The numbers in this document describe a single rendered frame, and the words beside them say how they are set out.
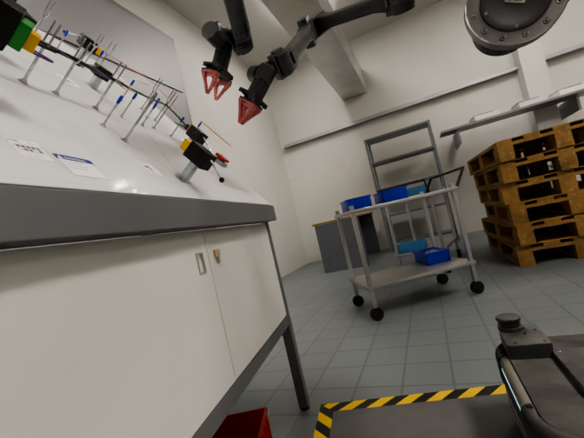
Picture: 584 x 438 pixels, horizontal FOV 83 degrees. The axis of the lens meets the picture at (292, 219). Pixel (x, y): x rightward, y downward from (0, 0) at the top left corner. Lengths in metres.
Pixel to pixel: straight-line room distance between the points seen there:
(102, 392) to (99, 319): 0.10
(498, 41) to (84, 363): 1.01
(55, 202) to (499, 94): 6.53
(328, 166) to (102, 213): 6.22
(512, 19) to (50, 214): 0.96
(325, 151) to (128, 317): 6.26
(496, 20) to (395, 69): 5.87
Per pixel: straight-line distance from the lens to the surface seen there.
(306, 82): 7.16
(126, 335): 0.63
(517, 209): 3.32
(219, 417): 0.87
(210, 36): 1.23
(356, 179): 6.52
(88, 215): 0.55
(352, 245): 4.85
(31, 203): 0.50
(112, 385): 0.61
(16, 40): 0.68
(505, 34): 0.98
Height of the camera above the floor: 0.74
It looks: 2 degrees up
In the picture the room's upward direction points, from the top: 13 degrees counter-clockwise
